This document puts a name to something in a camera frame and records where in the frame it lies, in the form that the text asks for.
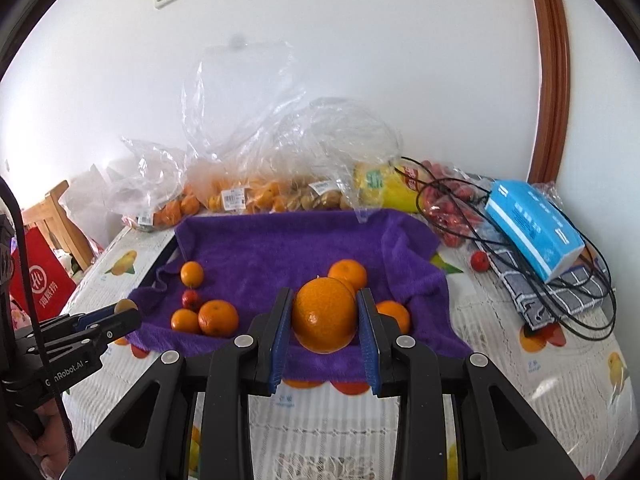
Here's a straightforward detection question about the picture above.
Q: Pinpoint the clear bag of longans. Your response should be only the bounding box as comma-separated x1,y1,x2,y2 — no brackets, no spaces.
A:
280,97,404,212

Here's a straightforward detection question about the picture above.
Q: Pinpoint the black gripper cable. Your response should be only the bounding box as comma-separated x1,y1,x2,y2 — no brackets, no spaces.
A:
0,175,77,461

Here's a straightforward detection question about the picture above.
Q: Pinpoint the person's left hand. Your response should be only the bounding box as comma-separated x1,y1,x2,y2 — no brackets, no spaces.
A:
29,399,77,480

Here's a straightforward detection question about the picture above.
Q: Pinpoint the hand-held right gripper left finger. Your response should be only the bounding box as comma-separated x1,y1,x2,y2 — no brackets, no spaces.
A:
59,287,295,480

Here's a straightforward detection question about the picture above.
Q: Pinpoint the fruit print tablecloth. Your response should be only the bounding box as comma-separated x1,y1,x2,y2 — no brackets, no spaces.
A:
60,225,640,480

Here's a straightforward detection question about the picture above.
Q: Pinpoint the checked grey cloth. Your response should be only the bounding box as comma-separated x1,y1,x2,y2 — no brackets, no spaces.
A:
470,175,614,332

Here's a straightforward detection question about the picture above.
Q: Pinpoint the purple towel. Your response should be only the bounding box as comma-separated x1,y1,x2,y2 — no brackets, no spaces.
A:
125,210,473,386

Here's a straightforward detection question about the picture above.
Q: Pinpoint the yellow plastic bag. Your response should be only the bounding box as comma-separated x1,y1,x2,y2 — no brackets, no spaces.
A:
352,157,427,214

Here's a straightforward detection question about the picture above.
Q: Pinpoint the large orange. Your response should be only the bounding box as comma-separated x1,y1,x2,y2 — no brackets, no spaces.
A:
291,277,360,354

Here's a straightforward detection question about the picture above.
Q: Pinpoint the clear bag of tangerines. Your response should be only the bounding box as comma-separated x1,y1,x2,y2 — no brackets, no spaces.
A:
107,136,202,234

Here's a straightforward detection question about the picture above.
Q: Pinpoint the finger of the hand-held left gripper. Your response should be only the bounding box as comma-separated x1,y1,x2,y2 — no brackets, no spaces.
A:
94,307,143,354
37,309,122,337

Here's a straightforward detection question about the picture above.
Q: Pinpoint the white plastic bag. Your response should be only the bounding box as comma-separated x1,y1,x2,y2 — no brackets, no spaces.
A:
65,162,132,256

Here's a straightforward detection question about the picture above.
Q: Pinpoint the clear bag of kumquats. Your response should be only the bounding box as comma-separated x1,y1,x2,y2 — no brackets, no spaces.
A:
181,42,312,214

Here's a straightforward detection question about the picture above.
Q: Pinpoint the black looped cable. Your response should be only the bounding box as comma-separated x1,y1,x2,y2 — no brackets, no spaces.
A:
397,156,619,342

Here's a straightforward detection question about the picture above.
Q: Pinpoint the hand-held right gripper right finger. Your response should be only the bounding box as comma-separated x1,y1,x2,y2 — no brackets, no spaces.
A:
355,287,584,480

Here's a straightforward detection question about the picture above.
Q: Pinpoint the red paper bag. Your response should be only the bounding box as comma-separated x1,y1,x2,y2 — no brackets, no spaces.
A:
10,227,79,322

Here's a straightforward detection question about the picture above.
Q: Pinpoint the bag of red fruits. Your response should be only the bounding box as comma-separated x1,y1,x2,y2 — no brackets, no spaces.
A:
400,160,497,251

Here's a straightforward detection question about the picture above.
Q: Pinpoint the brown wooden door frame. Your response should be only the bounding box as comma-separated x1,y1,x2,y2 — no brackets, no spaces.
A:
522,0,572,186

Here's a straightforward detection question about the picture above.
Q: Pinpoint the wooden chair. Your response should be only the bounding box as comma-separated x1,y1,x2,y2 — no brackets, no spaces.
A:
22,180,99,274

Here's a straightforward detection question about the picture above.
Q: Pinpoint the blue tissue box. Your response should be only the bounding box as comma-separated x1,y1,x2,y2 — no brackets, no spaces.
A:
485,180,586,285

